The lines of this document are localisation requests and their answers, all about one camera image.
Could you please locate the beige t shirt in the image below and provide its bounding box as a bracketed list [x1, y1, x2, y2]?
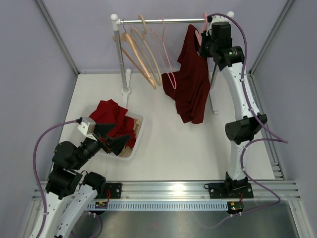
[116, 117, 142, 157]

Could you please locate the dark maroon t shirt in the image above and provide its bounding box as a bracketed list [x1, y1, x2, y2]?
[161, 24, 211, 124]

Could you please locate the thick pink plastic hanger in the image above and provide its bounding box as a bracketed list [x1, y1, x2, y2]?
[195, 12, 209, 47]

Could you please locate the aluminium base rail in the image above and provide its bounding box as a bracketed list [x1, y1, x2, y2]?
[32, 180, 301, 201]

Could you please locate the beige wooden hanger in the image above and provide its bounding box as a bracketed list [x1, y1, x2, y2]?
[130, 14, 162, 89]

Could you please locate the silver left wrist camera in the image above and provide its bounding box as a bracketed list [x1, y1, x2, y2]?
[77, 118, 97, 141]

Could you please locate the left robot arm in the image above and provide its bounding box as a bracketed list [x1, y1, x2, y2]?
[30, 118, 130, 238]

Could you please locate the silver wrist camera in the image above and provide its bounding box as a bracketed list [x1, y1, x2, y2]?
[207, 15, 228, 24]
[77, 118, 97, 141]

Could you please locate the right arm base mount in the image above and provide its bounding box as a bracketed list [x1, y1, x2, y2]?
[204, 180, 254, 199]

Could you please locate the thin pink wire hanger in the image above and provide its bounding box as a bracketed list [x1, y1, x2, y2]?
[150, 17, 177, 90]

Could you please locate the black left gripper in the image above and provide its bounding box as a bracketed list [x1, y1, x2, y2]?
[72, 123, 130, 170]

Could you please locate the bright red t shirt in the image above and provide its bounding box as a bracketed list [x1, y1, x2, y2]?
[89, 99, 128, 137]

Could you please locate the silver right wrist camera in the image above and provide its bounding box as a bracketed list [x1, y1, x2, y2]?
[207, 15, 228, 24]

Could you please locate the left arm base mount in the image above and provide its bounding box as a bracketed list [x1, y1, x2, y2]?
[96, 182, 122, 199]

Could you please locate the white slotted cable duct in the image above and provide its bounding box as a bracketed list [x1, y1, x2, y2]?
[87, 201, 228, 211]

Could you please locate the metal clothes rack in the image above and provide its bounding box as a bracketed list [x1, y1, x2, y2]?
[109, 11, 235, 116]

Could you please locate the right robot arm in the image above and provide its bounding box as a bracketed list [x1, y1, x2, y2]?
[199, 16, 267, 199]

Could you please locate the light wood hanger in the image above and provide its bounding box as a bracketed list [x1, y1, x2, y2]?
[119, 27, 160, 89]

